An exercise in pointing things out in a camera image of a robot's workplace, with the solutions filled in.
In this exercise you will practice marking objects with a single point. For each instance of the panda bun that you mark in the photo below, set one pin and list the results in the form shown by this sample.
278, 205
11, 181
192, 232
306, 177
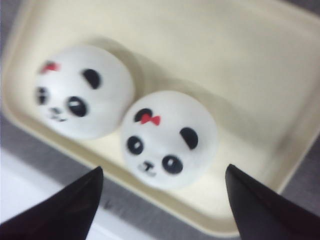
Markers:
168, 139
83, 92

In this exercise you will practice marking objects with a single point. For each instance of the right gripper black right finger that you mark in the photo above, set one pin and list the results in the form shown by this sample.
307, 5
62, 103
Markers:
262, 214

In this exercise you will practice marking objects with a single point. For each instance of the cream plastic tray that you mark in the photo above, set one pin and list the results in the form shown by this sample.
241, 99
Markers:
255, 64

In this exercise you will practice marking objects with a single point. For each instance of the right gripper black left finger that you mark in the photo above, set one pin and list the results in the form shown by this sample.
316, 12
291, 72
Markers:
66, 215

